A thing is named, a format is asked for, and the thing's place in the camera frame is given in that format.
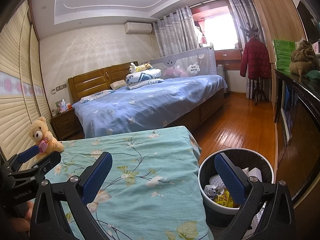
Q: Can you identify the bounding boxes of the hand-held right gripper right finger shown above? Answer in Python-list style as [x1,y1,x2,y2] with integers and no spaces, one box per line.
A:
[214,152,297,240]

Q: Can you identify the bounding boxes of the folded blue white quilt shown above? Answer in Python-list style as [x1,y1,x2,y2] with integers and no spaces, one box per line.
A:
[125,68,165,90]

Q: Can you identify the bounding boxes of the round black trash bin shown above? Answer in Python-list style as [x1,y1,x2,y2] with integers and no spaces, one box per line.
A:
[198,148,274,217]

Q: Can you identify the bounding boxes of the bed with blue sheet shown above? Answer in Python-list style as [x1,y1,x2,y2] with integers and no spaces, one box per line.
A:
[72,74,228,138]

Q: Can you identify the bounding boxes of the pink plush toy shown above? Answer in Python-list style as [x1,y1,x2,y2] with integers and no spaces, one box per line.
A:
[163,65,189,78]

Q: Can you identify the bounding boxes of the tall wooden wardrobe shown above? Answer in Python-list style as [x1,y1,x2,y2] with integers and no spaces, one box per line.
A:
[246,0,304,100]

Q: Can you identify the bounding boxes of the white air conditioner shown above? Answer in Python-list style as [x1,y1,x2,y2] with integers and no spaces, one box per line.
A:
[124,22,153,35]

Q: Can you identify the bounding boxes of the yellow printed wrapper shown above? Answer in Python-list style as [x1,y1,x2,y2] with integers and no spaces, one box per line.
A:
[212,190,237,208]

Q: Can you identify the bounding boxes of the black wall television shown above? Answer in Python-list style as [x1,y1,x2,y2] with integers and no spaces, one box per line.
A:
[297,0,320,43]

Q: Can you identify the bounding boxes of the silver foil bag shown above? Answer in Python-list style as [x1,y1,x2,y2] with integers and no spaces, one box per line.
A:
[246,201,265,235]

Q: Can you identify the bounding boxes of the stack of green boxes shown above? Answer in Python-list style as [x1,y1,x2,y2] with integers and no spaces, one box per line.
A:
[272,39,297,71]

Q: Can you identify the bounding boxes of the person's left hand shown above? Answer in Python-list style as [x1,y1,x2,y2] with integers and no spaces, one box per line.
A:
[7,201,34,233]

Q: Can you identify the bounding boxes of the yellow white plush toy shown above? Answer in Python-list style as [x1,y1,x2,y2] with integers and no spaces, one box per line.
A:
[129,62,153,74]

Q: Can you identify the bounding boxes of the white tissue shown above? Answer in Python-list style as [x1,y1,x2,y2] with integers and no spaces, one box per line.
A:
[241,167,262,183]

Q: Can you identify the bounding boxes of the teal floral tablecloth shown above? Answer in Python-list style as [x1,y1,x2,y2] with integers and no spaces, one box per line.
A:
[44,126,214,240]

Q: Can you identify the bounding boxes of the green cloth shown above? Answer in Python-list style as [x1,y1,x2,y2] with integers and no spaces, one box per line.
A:
[305,70,320,81]

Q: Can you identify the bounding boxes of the white radiator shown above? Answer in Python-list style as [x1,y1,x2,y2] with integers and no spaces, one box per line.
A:
[216,64,228,97]

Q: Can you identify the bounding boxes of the small beige pillow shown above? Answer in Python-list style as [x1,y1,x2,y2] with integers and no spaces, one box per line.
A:
[110,79,126,90]

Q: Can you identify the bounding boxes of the wooden headboard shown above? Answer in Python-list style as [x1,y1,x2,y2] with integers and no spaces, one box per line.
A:
[68,61,139,103]

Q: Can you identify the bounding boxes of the wooden desk with drawers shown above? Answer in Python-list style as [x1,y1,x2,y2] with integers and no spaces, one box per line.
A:
[215,50,242,70]

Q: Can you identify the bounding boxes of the brown plush toy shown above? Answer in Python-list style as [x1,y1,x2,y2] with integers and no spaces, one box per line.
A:
[289,40,320,77]

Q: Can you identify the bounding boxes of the black glossy cabinet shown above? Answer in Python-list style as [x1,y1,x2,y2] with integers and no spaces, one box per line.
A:
[274,69,320,203]

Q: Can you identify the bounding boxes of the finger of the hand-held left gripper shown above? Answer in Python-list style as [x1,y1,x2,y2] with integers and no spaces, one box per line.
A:
[5,145,41,172]
[15,151,62,180]

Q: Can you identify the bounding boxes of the window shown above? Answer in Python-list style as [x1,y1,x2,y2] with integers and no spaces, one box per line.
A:
[191,1,242,52]

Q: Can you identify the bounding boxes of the grey patterned curtain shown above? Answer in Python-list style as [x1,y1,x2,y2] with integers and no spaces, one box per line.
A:
[228,0,272,100]
[152,5,200,58]

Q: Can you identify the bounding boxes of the cream teddy bear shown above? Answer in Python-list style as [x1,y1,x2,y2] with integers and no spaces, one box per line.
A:
[28,116,65,155]

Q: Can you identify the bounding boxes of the grey mesh bed rail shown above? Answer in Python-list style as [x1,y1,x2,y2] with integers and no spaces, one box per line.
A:
[149,47,217,78]

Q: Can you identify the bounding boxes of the red padded coat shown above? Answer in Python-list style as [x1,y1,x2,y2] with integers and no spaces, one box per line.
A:
[240,36,272,80]

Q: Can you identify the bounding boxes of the cream louvred closet doors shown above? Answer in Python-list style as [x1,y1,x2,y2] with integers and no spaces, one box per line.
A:
[0,1,54,160]

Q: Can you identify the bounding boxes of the white printed wrapper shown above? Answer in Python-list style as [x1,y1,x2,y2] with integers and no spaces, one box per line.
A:
[204,184,224,200]

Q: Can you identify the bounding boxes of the wooden nightstand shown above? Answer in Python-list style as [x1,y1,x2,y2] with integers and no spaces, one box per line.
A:
[51,107,84,140]

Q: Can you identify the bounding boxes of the blue printed pillow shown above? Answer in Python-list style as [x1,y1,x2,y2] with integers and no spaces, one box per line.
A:
[79,90,115,103]

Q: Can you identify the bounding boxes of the dark wooden coat rack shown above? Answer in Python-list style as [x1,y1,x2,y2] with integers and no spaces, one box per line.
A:
[239,24,268,105]

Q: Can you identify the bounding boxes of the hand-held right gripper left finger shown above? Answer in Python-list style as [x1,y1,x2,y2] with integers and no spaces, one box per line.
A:
[30,151,113,240]

